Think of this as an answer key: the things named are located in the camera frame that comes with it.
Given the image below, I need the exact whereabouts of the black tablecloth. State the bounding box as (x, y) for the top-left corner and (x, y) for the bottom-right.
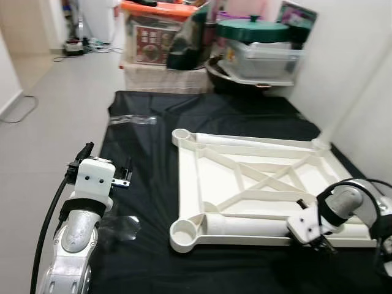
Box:
(92, 91), (392, 294)

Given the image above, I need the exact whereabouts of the crumpled clear plastic wrapper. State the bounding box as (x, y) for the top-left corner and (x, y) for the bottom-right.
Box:
(98, 214), (140, 243)

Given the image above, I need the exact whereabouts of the white plastic table top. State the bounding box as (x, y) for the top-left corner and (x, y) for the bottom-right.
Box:
(170, 129), (386, 253)

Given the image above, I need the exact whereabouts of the beige cloth covered bench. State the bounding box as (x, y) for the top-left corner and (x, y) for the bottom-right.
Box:
(124, 63), (212, 94)

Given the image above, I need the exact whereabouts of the black wok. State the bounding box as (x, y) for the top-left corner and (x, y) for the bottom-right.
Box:
(205, 55), (295, 94)

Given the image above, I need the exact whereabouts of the orange lid storage box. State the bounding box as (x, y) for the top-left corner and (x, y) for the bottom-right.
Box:
(121, 0), (203, 67)

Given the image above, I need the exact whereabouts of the white fridge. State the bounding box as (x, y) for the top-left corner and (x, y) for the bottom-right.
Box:
(83, 0), (117, 42)

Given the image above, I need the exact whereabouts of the dark shiny foil bag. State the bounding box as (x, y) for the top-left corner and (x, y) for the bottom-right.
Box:
(167, 6), (212, 69)

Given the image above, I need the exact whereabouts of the clear plastic storage container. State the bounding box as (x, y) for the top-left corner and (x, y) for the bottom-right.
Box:
(219, 42), (305, 85)

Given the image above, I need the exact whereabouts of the green pot lid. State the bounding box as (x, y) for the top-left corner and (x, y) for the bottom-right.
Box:
(216, 15), (292, 45)

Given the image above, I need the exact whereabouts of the purple black printed box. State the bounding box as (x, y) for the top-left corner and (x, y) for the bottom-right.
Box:
(277, 1), (318, 34)

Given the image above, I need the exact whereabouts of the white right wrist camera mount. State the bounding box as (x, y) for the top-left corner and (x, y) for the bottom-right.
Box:
(287, 207), (334, 246)

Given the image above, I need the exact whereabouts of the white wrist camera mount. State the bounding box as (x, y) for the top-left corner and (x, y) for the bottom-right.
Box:
(75, 157), (117, 209)
(287, 207), (334, 246)

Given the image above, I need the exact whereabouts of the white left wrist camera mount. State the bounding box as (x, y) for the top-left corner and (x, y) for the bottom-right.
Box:
(75, 157), (117, 209)

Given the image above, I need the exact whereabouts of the thin black floor cable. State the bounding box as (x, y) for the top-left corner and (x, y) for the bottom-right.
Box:
(0, 93), (39, 124)

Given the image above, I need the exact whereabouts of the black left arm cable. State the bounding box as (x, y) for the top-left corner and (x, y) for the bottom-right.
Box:
(31, 165), (80, 294)

